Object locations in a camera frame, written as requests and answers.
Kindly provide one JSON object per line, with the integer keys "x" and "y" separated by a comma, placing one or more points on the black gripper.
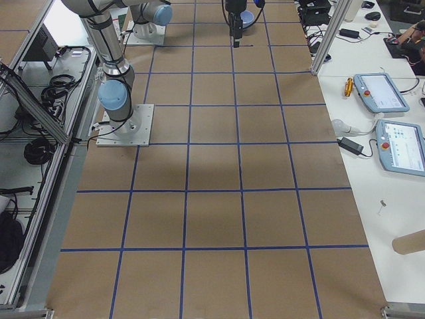
{"x": 234, "y": 9}

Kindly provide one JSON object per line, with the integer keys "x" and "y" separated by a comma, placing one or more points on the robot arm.
{"x": 98, "y": 20}
{"x": 148, "y": 15}

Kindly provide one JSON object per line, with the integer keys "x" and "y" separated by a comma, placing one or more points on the blue bowl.
{"x": 247, "y": 19}

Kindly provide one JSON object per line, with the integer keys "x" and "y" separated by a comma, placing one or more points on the black power brick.
{"x": 349, "y": 33}

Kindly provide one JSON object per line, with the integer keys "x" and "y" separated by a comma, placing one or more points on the gold cylinder tool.
{"x": 348, "y": 87}

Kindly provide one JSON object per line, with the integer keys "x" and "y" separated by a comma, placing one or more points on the white light bulb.
{"x": 342, "y": 129}

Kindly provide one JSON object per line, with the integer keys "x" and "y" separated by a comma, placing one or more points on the far teach pendant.
{"x": 379, "y": 93}

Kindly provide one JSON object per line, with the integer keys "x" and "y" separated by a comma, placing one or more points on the teach pendant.
{"x": 400, "y": 147}
{"x": 379, "y": 93}

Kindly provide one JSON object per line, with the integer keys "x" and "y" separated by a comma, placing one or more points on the black power adapter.
{"x": 350, "y": 146}

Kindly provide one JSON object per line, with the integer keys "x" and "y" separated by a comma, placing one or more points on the brown paper table cover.
{"x": 240, "y": 207}

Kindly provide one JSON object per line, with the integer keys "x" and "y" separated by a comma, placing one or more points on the near teach pendant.
{"x": 400, "y": 147}

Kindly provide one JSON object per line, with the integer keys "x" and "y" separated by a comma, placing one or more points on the cardboard tube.
{"x": 411, "y": 243}

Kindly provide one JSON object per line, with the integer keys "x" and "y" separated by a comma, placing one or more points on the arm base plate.
{"x": 147, "y": 34}
{"x": 135, "y": 132}

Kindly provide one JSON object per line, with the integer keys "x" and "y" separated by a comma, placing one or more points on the aluminium frame post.
{"x": 337, "y": 18}

